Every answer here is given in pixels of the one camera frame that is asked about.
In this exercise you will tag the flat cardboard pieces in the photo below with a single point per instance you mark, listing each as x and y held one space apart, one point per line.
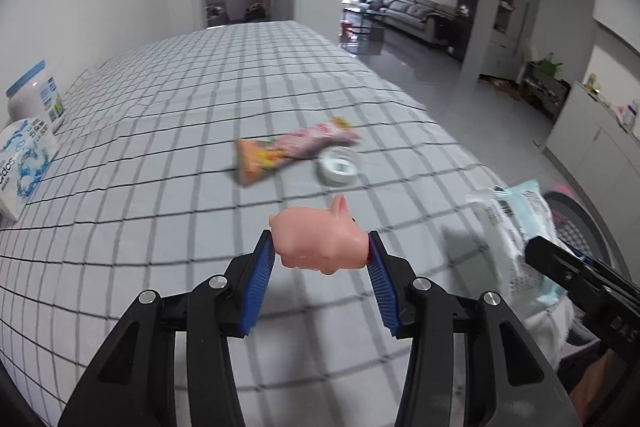
500 87

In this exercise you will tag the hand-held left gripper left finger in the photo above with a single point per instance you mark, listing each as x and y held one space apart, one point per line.
255 287

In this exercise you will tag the dark coffee table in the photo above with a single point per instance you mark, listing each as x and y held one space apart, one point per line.
365 14

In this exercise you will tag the white checkered tablecloth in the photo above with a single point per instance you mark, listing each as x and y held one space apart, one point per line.
200 82

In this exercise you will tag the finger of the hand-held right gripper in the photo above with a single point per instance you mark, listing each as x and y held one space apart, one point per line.
585 258
560 264

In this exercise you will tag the white jar with blue lid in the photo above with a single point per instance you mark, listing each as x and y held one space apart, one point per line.
30 97

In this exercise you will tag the green bag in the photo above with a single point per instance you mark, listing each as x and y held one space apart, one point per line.
549 66

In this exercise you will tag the small red stool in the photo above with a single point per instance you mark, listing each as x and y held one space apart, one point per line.
346 28

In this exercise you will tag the white tape roll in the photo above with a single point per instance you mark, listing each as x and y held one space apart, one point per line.
337 167

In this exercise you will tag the tall white cabinet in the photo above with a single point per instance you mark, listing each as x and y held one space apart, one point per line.
505 52

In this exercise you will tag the shoe rack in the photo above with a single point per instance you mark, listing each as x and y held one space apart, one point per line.
545 94

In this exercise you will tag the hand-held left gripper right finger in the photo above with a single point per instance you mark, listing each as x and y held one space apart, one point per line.
384 292

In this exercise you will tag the grey perforated plastic basket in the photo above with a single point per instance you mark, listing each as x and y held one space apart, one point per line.
590 227

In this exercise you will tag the pink and orange snack packet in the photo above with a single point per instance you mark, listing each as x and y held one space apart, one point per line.
295 147

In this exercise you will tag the grey sofa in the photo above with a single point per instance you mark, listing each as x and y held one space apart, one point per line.
415 14

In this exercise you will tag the white low cabinet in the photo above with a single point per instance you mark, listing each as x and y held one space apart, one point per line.
590 147

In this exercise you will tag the white and pink bottle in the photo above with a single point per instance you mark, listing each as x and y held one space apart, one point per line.
629 117

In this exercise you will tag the blue and white tissue pack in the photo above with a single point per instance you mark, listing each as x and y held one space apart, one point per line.
25 162

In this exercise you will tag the cardboard box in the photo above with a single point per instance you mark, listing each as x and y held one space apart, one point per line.
377 34

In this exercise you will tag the pink pig toy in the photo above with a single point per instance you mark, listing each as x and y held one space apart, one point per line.
315 237

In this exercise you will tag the white and light-blue packet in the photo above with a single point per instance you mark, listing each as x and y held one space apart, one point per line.
510 232

